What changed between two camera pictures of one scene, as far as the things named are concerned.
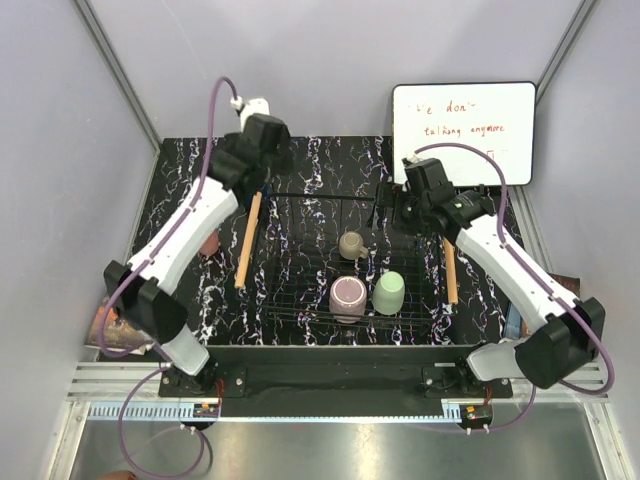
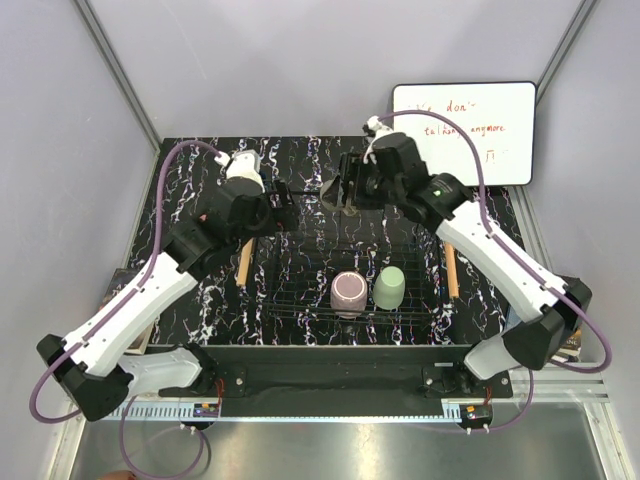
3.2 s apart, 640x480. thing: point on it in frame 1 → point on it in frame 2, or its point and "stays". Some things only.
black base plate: [334, 380] stays
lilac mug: [348, 299] stays
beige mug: [351, 246] → [332, 196]
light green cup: [388, 292] stays
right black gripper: [391, 195] → [354, 167]
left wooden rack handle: [249, 242] stays
